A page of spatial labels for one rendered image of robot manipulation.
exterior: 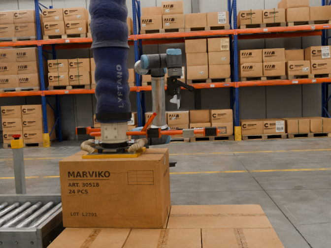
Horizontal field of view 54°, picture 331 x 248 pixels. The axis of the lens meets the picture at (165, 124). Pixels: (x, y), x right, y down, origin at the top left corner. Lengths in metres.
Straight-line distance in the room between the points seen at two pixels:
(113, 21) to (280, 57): 7.82
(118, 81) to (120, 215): 0.79
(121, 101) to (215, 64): 7.33
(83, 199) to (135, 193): 0.31
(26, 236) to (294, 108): 9.73
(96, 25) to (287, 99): 9.28
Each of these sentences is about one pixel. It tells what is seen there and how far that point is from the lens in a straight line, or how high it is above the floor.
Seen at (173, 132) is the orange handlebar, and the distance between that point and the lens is 2.00.
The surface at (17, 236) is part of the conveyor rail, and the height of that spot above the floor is 0.56.
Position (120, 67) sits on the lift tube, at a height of 1.48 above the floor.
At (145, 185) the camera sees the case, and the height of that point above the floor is 0.80.
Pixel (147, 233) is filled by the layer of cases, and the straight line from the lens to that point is 1.91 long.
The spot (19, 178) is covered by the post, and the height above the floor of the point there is 0.68.
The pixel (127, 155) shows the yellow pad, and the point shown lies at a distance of 1.95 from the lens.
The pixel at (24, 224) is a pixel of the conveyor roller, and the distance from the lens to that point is 2.30.
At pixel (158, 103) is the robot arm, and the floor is 1.24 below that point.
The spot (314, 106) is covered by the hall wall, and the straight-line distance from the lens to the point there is 11.17.
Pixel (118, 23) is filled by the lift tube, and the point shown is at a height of 1.73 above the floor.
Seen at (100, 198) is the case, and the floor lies 0.72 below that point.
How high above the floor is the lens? 1.29
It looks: 5 degrees down
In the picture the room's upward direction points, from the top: 2 degrees counter-clockwise
